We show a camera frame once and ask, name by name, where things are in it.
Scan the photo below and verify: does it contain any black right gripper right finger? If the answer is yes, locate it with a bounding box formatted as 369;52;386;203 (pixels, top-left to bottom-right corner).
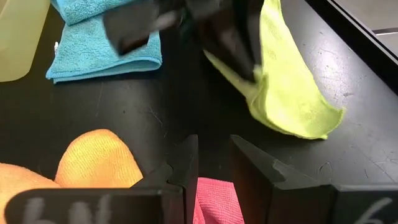
229;134;336;224

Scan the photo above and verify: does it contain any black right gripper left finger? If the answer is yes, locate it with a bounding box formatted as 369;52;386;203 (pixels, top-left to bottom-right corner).
130;134;200;224

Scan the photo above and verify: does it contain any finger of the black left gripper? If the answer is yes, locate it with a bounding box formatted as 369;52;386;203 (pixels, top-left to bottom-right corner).
102;0;163;56
198;6;264;83

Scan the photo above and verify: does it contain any pink microfiber towel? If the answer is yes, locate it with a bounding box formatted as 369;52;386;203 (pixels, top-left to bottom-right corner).
192;177;246;224

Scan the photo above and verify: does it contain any blue microfiber towel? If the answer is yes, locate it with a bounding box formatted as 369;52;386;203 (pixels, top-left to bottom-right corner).
45;0;163;84

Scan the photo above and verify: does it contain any lime green microfiber towel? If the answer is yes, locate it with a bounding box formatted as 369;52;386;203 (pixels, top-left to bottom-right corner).
203;0;346;140

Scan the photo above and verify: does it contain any orange microfiber towel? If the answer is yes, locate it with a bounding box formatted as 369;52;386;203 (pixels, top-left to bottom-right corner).
0;129;144;224

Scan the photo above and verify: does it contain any translucent green plastic bin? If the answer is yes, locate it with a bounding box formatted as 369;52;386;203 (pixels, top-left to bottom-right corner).
0;0;51;83

